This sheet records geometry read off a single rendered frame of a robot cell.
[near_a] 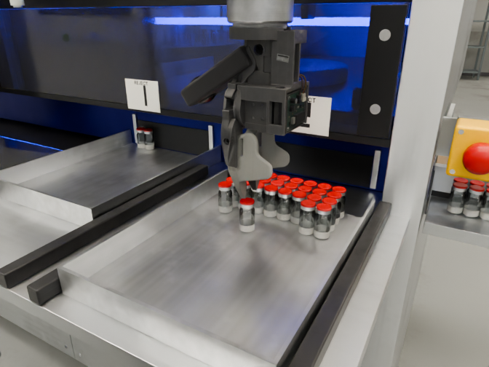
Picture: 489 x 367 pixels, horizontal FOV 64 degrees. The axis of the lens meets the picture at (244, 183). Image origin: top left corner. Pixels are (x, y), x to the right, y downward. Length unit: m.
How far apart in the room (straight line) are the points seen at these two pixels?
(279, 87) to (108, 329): 0.31
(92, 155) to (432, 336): 1.45
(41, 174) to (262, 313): 0.56
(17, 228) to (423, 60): 0.61
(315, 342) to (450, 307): 1.64
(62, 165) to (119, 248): 0.38
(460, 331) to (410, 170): 1.33
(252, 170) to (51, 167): 0.48
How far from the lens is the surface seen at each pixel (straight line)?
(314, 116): 0.63
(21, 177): 0.83
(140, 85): 0.82
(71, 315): 0.46
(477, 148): 0.57
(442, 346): 1.79
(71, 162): 0.88
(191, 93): 0.52
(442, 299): 2.03
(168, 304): 0.44
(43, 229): 0.64
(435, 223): 0.65
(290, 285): 0.46
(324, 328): 0.39
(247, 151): 0.48
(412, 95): 0.59
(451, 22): 0.58
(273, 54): 0.46
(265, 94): 0.45
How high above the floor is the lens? 1.16
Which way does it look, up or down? 23 degrees down
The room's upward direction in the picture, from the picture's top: straight up
